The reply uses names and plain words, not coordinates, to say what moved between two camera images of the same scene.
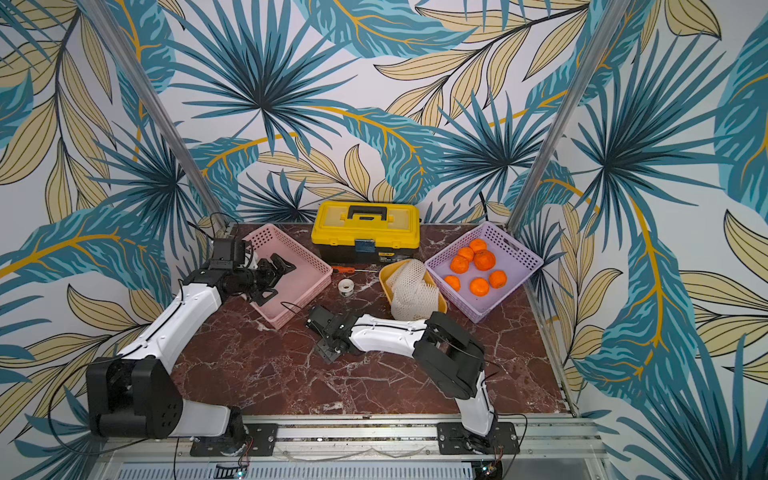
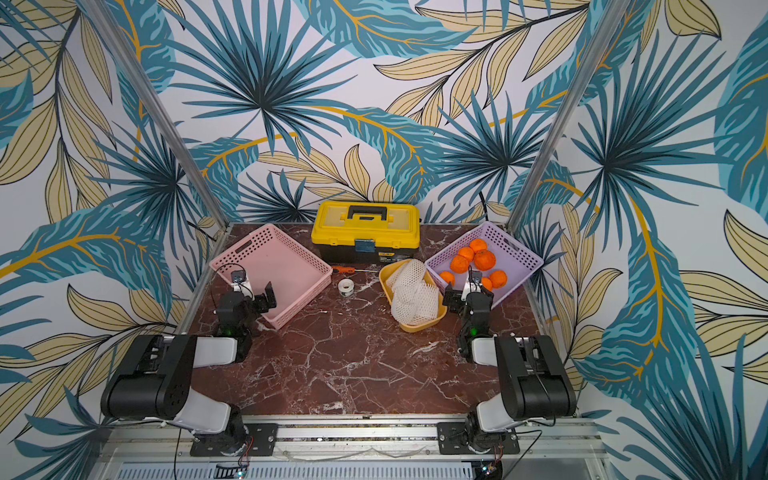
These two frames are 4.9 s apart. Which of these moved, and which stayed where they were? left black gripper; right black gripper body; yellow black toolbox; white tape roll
Moved: right black gripper body; left black gripper
Stayed: yellow black toolbox; white tape roll
